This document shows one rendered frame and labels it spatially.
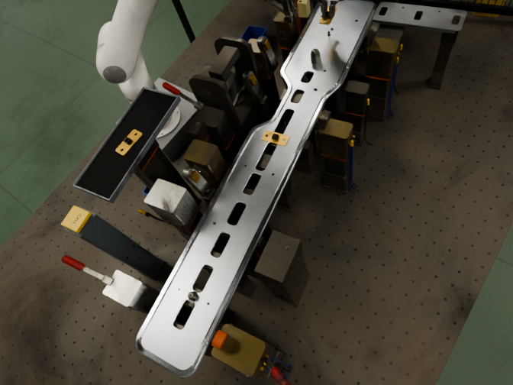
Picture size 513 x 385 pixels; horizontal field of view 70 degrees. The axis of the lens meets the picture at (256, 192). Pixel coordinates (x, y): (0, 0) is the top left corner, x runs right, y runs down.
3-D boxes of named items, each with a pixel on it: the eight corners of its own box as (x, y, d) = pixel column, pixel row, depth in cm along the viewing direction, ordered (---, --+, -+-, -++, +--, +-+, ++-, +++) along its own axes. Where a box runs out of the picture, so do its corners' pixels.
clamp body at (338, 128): (353, 198, 133) (356, 143, 103) (322, 189, 138) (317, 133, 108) (359, 183, 136) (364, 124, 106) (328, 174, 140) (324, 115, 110)
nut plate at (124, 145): (124, 156, 103) (121, 153, 102) (115, 150, 105) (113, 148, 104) (143, 134, 106) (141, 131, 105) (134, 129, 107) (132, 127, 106)
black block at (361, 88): (369, 149, 141) (374, 97, 116) (343, 143, 145) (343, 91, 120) (372, 138, 143) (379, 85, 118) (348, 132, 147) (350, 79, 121)
